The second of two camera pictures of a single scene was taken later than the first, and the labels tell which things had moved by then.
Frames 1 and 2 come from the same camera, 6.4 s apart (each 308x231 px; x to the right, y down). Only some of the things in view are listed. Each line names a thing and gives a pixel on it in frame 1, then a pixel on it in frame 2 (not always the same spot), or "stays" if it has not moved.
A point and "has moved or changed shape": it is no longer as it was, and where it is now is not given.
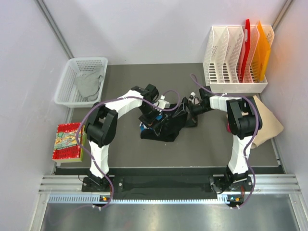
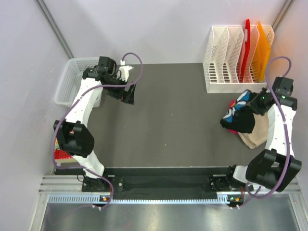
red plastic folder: (247, 38) stays
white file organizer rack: (222, 57) stays
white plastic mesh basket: (82, 83) stays
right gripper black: (189, 106) -> (253, 105)
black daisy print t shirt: (177, 121) has moved or changed shape
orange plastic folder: (262, 54) stays
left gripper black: (148, 122) -> (126, 96)
